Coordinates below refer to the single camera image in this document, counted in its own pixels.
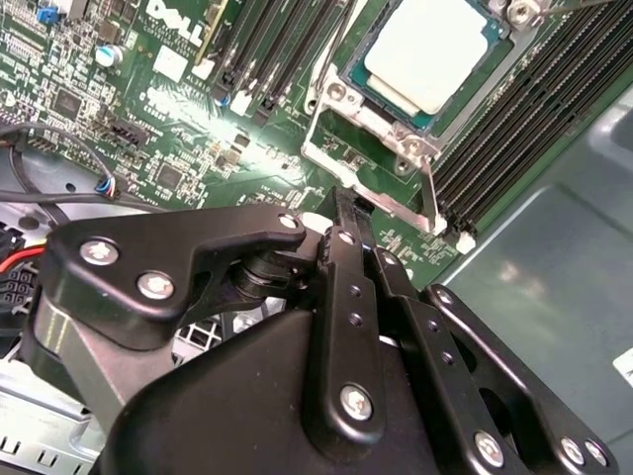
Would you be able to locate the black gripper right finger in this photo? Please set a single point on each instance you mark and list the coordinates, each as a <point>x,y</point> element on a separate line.
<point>435,346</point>

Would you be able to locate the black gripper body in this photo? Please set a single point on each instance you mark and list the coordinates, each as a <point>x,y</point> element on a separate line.
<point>222,406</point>

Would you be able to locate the silver CPU chip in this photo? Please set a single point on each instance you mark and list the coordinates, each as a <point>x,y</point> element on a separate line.
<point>425,49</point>

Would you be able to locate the metal socket cover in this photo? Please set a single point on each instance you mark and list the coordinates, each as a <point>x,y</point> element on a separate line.
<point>403,209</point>

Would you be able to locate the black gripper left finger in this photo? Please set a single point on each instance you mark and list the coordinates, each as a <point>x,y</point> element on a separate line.
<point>123,247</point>

